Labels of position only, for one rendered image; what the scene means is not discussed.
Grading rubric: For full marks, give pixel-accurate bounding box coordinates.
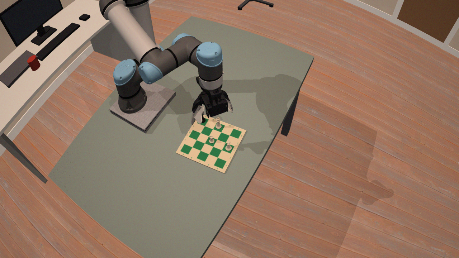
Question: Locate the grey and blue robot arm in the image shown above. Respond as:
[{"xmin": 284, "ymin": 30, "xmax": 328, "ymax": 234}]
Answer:
[{"xmin": 99, "ymin": 0, "xmax": 224, "ymax": 114}]

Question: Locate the green and cream chessboard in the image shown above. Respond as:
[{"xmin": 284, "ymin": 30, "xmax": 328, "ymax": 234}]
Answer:
[{"xmin": 176, "ymin": 115, "xmax": 246, "ymax": 174}]

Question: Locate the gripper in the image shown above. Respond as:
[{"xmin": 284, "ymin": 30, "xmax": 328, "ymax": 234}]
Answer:
[{"xmin": 191, "ymin": 85, "xmax": 233, "ymax": 125}]

